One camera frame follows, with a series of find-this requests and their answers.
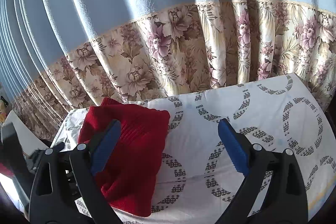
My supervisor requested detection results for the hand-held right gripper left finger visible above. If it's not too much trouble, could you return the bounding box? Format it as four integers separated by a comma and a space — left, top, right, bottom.
29, 119, 122, 224

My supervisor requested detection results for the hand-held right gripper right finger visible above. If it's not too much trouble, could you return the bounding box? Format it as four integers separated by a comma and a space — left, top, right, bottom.
217, 118, 308, 224

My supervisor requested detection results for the red knit sweater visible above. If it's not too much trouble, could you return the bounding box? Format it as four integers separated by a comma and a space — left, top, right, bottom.
77, 97, 171, 217

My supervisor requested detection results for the white furniture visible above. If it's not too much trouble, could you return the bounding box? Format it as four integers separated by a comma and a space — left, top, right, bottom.
5, 110, 50, 156

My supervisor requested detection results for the dark object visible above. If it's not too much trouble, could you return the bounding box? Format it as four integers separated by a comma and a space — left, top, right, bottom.
0, 119, 34, 195

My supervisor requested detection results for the white patterned bed sheet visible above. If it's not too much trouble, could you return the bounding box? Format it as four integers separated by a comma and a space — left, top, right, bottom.
50, 73, 331, 224

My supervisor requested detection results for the yellow toy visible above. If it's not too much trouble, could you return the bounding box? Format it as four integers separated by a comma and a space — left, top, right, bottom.
0, 97, 9, 123

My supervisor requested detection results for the blue curtain with floral border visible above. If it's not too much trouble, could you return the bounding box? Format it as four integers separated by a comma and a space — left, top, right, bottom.
0, 0, 336, 140

